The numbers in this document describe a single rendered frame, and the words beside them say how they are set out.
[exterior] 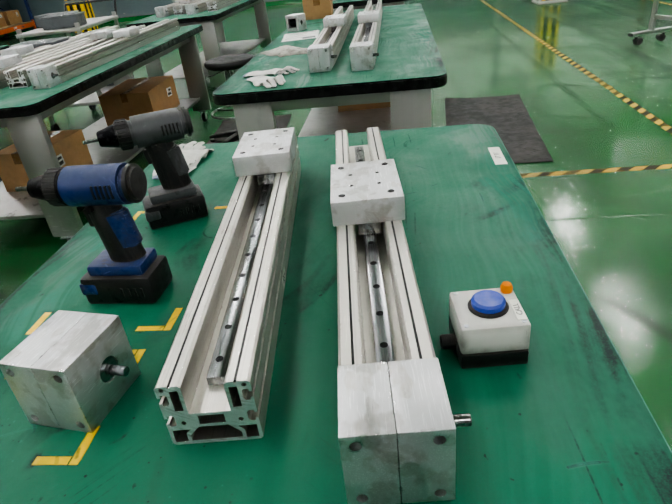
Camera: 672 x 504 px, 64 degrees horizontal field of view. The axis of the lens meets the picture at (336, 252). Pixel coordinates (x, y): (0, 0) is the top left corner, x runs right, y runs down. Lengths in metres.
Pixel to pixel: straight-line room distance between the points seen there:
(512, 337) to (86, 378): 0.49
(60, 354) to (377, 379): 0.36
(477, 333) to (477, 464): 0.15
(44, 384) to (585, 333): 0.64
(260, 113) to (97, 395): 1.73
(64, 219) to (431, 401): 2.62
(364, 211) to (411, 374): 0.34
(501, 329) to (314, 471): 0.26
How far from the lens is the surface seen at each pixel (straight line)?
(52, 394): 0.69
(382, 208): 0.80
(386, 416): 0.49
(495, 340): 0.65
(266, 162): 1.05
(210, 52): 5.78
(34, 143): 2.86
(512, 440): 0.61
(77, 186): 0.84
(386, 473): 0.52
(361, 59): 2.29
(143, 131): 1.07
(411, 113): 2.22
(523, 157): 3.44
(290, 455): 0.60
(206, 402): 0.61
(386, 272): 0.76
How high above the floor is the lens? 1.24
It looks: 30 degrees down
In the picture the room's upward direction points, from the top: 7 degrees counter-clockwise
